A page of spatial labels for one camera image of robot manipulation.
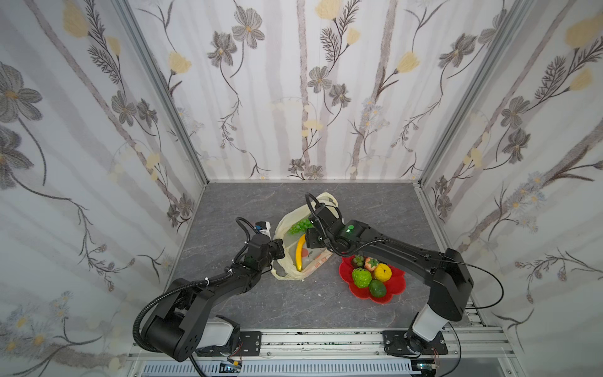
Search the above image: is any green fake grape bunch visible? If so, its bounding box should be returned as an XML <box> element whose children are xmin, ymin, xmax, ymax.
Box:
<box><xmin>288</xmin><ymin>218</ymin><xmax>313</xmax><ymax>236</ymax></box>

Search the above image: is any pale yellow printed plastic bag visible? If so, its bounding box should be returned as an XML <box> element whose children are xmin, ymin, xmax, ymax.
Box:
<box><xmin>271</xmin><ymin>204</ymin><xmax>333</xmax><ymax>281</ymax></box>

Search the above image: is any yellow fake banana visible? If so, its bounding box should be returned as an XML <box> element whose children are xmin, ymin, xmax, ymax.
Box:
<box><xmin>295</xmin><ymin>234</ymin><xmax>306</xmax><ymax>272</ymax></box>

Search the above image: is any dark purple fake mangosteen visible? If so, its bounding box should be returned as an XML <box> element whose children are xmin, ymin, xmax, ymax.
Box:
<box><xmin>352</xmin><ymin>255</ymin><xmax>365</xmax><ymax>268</ymax></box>

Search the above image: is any red fake strawberry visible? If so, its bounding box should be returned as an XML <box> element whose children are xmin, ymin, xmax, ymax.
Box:
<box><xmin>364</xmin><ymin>258</ymin><xmax>379</xmax><ymax>272</ymax></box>

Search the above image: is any bright green bumpy fake fruit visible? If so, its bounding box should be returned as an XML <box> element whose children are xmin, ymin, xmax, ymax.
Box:
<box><xmin>352</xmin><ymin>268</ymin><xmax>373</xmax><ymax>289</ymax></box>

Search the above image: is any yellow fake lemon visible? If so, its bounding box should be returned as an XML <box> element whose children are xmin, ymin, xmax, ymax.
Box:
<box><xmin>373</xmin><ymin>263</ymin><xmax>393</xmax><ymax>283</ymax></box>

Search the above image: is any green fake lime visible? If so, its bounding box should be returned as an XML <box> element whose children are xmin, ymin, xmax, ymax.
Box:
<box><xmin>368</xmin><ymin>280</ymin><xmax>387</xmax><ymax>298</ymax></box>

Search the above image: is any red flower-shaped plastic plate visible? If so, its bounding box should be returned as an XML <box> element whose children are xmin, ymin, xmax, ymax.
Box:
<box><xmin>339</xmin><ymin>257</ymin><xmax>406</xmax><ymax>305</ymax></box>

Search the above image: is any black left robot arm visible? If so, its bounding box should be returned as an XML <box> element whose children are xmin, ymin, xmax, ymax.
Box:
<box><xmin>132</xmin><ymin>233</ymin><xmax>285</xmax><ymax>362</ymax></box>

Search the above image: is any black corrugated cable conduit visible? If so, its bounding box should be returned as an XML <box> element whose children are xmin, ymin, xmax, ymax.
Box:
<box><xmin>132</xmin><ymin>275</ymin><xmax>232</xmax><ymax>377</ymax></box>

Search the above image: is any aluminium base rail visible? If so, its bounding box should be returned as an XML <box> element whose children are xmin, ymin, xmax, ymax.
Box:
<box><xmin>125</xmin><ymin>325</ymin><xmax>525</xmax><ymax>376</ymax></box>

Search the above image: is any aluminium frame post left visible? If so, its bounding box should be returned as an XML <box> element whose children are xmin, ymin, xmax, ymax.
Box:
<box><xmin>111</xmin><ymin>0</ymin><xmax>210</xmax><ymax>189</ymax></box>

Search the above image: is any aluminium frame post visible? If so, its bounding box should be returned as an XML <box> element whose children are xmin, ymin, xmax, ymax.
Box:
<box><xmin>417</xmin><ymin>0</ymin><xmax>534</xmax><ymax>189</ymax></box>
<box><xmin>111</xmin><ymin>0</ymin><xmax>210</xmax><ymax>189</ymax></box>

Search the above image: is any aluminium frame post right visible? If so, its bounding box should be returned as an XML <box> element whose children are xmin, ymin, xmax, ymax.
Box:
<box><xmin>417</xmin><ymin>0</ymin><xmax>534</xmax><ymax>189</ymax></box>

